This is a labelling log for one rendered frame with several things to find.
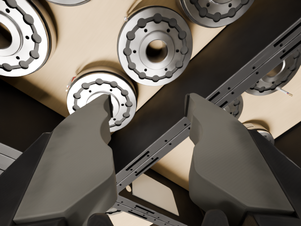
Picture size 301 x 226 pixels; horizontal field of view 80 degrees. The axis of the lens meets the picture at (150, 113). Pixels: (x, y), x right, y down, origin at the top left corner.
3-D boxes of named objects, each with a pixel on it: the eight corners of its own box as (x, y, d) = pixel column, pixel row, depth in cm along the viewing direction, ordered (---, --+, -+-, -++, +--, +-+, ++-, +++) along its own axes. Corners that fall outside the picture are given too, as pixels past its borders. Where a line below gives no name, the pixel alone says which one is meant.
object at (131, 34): (157, -15, 21) (158, -15, 20) (205, 49, 26) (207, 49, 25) (101, 51, 24) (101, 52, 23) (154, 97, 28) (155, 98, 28)
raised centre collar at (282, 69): (262, 87, 30) (265, 89, 29) (252, 65, 27) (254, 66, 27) (290, 67, 29) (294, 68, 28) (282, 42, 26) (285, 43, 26)
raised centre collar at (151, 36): (157, 21, 22) (158, 22, 22) (181, 50, 25) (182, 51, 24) (130, 51, 24) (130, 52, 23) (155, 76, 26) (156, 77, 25)
